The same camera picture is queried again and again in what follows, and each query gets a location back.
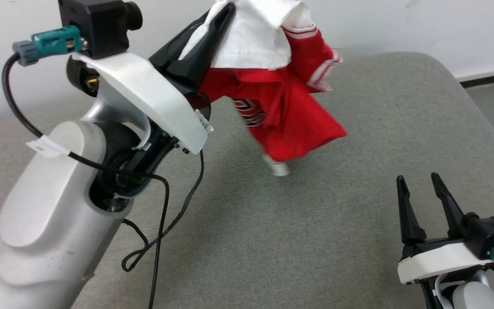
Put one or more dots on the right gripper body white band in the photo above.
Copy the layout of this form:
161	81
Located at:
435	259

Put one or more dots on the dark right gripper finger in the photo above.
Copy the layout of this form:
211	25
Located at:
452	210
410	214

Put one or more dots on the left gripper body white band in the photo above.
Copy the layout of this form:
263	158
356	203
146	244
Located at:
152	98

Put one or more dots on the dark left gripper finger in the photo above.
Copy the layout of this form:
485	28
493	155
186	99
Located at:
165	51
206	56

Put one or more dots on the red and white jersey garment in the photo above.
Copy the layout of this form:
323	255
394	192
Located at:
281	116

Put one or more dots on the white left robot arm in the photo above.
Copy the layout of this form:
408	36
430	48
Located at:
49	206

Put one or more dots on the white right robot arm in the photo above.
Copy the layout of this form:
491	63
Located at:
470	298

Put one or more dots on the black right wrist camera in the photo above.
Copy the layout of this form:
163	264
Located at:
491	236

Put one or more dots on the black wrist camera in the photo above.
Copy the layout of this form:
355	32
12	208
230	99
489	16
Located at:
491	236
97	25

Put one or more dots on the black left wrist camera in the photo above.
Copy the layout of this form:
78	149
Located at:
97	25

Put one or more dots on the grey wall baseboard strip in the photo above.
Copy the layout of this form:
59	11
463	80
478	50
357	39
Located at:
491	78

